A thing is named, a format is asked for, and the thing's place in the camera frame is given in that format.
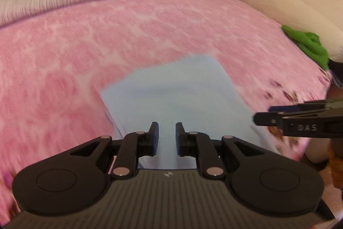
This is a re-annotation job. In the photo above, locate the green cloth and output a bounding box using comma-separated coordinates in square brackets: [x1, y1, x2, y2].
[281, 25, 331, 70]

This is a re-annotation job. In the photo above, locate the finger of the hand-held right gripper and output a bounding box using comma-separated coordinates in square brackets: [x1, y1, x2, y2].
[254, 109, 329, 128]
[268, 101, 331, 113]

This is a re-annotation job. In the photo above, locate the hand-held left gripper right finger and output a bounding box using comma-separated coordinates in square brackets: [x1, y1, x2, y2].
[175, 122, 265, 180]

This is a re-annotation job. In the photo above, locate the light blue printed t-shirt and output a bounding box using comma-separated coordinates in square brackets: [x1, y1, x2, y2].
[100, 55, 280, 170]

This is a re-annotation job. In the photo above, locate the pink patterned blanket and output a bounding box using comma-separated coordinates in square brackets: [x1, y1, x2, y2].
[0, 0, 334, 224]

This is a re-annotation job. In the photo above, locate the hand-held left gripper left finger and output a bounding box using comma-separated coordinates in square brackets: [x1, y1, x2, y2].
[70, 122, 160, 180]

